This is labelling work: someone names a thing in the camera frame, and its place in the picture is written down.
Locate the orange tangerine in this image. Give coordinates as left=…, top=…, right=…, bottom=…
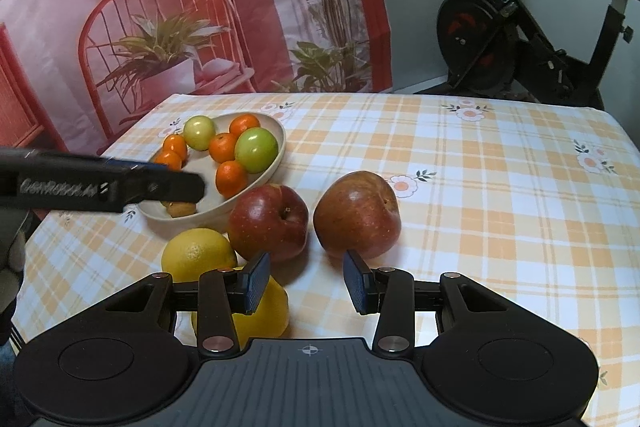
left=208, top=132, right=238, bottom=164
left=215, top=160, right=248, bottom=199
left=229, top=113, right=262, bottom=138

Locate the small yellow-green jujube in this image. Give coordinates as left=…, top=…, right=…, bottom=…
left=183, top=115, right=217, bottom=152

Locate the orange checked floral tablecloth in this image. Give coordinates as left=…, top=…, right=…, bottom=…
left=12, top=92, right=633, bottom=425

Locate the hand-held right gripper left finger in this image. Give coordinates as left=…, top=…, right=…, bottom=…
left=102, top=251, right=272, bottom=354

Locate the beige plate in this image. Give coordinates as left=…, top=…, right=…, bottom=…
left=136, top=111, right=286, bottom=233

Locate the bright red apple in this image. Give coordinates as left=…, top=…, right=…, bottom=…
left=227, top=184, right=310, bottom=263

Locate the orange kumquat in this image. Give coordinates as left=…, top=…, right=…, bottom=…
left=154, top=151, right=183, bottom=172
left=163, top=134, right=189, bottom=160

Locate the black exercise bike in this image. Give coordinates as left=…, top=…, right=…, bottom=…
left=436, top=0, right=640, bottom=110

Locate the yellow lemon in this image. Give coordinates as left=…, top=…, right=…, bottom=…
left=191, top=267, right=290, bottom=353
left=161, top=228, right=239, bottom=284

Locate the person's left hand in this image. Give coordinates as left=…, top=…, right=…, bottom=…
left=0, top=227, right=28, bottom=323

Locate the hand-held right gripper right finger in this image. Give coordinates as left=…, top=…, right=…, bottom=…
left=342, top=249, right=516, bottom=353

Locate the dull brownish red apple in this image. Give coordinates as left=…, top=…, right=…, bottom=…
left=313, top=171, right=402, bottom=260

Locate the green jujube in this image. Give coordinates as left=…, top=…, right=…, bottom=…
left=235, top=127, right=279, bottom=172

